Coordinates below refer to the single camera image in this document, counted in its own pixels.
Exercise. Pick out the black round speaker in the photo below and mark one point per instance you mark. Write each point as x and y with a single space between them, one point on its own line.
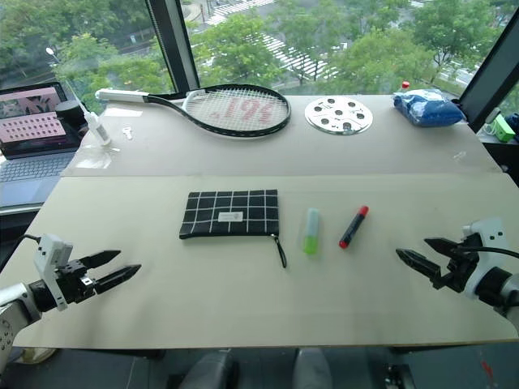
67 111

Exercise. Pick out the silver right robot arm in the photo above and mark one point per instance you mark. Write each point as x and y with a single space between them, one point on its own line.
500 289

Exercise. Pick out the dark rounded robot leg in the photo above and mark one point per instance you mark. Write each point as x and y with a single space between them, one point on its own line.
211 370

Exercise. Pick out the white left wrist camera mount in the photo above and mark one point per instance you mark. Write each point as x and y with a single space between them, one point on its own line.
50 259

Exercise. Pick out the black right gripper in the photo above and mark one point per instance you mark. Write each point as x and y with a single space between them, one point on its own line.
460 263

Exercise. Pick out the green box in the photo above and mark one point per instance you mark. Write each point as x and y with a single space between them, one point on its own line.
503 129

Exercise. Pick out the black white tennis racket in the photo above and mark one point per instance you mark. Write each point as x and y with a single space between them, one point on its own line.
227 108

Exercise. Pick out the black red marker pen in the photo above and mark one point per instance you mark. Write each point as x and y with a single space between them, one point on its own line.
353 227

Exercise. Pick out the blue plastic bag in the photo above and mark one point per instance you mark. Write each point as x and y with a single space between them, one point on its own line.
430 107

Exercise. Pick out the grey rounded robot leg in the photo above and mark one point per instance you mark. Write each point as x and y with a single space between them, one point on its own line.
312 368

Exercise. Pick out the black window frame post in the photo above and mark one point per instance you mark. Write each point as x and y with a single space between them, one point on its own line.
492 61
172 44

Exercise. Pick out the grey laptop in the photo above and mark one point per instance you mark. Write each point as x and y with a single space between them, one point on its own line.
28 142

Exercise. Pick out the clear plastic sheet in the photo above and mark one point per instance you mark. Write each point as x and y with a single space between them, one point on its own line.
95 156

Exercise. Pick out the white sealant tube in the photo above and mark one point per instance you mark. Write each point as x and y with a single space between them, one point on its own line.
96 126

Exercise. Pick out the round silver perforated disc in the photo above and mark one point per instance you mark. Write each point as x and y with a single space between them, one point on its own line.
339 116

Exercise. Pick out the green highlighter pen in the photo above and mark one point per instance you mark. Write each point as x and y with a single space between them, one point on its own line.
311 232

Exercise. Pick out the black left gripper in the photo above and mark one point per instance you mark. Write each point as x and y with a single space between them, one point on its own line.
72 280

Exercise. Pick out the black grid pencil pouch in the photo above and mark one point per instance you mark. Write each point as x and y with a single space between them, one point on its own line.
230 214

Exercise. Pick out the small white key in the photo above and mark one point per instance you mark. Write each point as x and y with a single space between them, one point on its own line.
128 132

